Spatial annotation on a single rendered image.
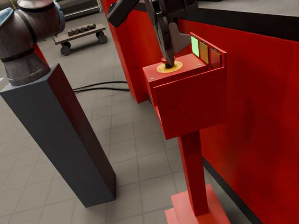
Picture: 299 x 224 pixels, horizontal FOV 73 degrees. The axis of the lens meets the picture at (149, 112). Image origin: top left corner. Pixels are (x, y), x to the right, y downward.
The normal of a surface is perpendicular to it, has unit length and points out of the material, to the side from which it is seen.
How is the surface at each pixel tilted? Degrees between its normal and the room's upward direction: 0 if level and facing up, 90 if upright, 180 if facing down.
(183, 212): 0
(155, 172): 0
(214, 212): 0
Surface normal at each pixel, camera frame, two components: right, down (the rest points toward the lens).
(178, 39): 0.19, 0.58
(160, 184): -0.22, -0.80
